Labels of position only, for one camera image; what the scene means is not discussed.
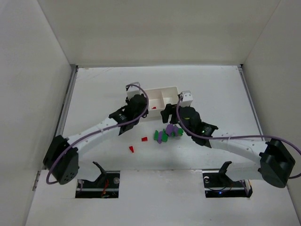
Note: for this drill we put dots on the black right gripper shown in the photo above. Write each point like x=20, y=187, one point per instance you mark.
x=171, y=113

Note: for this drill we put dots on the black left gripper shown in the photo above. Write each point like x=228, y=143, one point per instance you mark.
x=140, y=103

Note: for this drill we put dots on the small red lego brick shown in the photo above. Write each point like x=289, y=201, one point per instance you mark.
x=131, y=148

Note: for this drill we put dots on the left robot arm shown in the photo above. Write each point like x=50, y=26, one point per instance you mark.
x=64, y=158

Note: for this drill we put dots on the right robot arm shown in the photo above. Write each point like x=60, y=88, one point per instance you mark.
x=267, y=160

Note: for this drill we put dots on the white three-compartment container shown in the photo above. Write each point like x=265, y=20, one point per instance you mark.
x=159, y=98

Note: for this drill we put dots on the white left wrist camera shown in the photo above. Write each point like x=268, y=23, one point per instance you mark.
x=132, y=90

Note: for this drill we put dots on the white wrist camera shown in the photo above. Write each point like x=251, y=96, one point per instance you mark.
x=185, y=98
x=132, y=90

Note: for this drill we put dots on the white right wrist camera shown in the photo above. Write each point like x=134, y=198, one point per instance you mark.
x=185, y=98

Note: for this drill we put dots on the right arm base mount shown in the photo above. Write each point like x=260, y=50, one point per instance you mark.
x=218, y=185

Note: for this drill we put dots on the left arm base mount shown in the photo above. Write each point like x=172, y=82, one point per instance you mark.
x=106, y=186

